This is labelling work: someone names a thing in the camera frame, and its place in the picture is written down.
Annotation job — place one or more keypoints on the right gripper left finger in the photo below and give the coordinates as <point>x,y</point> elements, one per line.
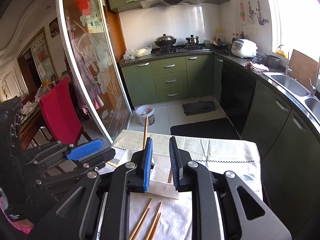
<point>139,176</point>

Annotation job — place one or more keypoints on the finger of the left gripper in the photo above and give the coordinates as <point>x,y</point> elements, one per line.
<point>95,162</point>
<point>79,152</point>

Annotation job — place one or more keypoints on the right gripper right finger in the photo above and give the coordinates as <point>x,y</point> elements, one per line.
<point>181,172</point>

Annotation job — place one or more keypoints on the dark brown chopstick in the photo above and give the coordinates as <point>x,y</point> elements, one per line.
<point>145,135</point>

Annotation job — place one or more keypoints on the light bamboo chopstick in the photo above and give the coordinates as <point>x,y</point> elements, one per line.
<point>112,164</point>
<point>140,224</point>
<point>149,204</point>

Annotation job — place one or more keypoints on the green kitchen cabinets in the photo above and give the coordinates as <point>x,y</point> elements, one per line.
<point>173,78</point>

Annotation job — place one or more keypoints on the chrome kitchen faucet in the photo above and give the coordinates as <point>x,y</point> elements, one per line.
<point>281,49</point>

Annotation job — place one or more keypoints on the person's left hand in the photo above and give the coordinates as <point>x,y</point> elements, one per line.
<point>23,225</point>

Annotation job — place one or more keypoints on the ribbed wooden chopstick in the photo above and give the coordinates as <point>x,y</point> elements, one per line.
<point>170,176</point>

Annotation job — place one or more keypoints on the white plastic utensil holder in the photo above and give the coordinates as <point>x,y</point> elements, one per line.
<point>159,177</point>

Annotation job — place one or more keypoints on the brown wooden chopstick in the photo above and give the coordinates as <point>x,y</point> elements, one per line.
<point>153,221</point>

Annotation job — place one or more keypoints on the white striped tablecloth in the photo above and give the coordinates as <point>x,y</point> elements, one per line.
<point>222,205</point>

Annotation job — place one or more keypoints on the black floor mat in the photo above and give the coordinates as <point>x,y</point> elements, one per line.
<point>214,129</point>

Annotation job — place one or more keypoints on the red chair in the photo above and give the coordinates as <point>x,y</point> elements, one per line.
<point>60,116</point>

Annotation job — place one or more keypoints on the dark floor cloth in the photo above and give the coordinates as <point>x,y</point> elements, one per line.
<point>199,107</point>

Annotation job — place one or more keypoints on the red-tipped chopstick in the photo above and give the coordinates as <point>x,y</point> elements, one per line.
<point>154,228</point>

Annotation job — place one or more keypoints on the white trash bin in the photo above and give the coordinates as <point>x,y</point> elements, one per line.
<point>146,111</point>

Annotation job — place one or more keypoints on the checkered hanging apron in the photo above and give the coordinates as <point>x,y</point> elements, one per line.
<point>87,77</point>

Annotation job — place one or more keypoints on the glass sliding door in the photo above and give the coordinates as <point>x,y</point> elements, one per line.
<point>92,38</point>

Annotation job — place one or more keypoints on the small steel pot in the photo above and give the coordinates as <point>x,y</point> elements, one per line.
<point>192,39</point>

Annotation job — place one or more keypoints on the black wok with lid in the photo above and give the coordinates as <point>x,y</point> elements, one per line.
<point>165,41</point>

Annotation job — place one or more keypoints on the red dish cloth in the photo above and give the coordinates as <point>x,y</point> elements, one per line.
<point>257,67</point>

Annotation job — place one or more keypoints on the white rice cooker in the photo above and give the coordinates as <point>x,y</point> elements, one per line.
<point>244,48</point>

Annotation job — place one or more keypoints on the stainless steel sink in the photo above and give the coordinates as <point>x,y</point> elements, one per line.
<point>298,91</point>

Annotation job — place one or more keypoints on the wooden cutting board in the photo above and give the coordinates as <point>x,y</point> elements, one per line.
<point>303,69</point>

